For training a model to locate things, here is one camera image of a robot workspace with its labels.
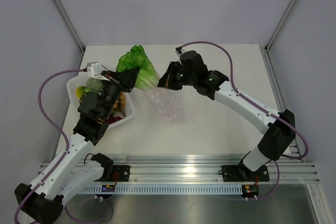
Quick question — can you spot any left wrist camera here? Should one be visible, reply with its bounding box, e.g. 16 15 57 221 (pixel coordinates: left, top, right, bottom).
86 61 109 81

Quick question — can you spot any white plastic food tray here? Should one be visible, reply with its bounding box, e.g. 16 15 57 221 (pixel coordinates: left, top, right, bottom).
67 74 135 130

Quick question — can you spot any brown longan bunch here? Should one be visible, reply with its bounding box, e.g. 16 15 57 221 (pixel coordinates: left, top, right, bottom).
113 92 126 111

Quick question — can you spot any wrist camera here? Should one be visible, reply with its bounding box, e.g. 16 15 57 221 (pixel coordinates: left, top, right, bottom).
175 47 185 57
86 61 109 81

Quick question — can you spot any clear zip top bag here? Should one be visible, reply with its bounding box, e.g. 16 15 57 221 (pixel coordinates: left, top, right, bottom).
143 88 185 124

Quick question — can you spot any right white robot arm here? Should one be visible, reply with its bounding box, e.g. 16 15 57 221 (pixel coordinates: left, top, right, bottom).
158 48 296 182

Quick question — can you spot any white slotted cable duct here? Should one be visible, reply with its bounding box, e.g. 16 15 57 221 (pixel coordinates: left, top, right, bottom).
79 184 243 195

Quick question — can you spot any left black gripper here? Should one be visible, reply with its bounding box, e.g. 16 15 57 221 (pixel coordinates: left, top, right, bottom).
100 67 140 119

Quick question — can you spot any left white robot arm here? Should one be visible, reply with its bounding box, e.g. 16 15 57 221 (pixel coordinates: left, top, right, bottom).
14 67 140 223

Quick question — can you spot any green lettuce head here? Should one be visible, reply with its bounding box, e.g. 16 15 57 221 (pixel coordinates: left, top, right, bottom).
115 44 160 90

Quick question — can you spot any green broccoli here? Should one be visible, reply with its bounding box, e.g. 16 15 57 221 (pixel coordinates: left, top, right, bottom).
86 78 102 93

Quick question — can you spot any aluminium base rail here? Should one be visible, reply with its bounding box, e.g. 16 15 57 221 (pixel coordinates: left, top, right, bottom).
39 153 321 184

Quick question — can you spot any yellow lemon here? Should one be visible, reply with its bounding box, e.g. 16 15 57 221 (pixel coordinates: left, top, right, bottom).
75 86 87 99

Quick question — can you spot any aluminium frame post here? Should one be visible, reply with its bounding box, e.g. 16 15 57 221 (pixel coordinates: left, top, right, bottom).
265 0 299 53
51 0 86 55

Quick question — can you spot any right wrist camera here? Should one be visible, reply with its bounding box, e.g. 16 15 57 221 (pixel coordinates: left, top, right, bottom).
175 47 185 57

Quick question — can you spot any right aluminium frame post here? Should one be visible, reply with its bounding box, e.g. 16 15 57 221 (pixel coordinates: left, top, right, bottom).
265 0 299 53

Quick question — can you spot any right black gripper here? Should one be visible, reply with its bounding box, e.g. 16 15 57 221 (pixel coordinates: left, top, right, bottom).
156 62 197 91

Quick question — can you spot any left aluminium frame post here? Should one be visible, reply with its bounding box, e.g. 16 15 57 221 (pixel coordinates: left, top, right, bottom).
51 0 86 55

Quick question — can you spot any red grape bunch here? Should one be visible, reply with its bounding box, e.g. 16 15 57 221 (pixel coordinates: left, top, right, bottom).
105 113 123 125

